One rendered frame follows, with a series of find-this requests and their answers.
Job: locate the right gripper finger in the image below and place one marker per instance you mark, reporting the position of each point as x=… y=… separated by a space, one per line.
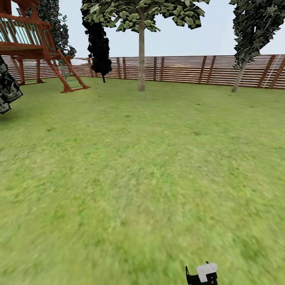
x=188 y=277

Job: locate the bush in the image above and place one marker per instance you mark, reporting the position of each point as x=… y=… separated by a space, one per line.
x=9 y=87

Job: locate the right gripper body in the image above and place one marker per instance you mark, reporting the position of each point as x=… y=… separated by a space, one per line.
x=211 y=280

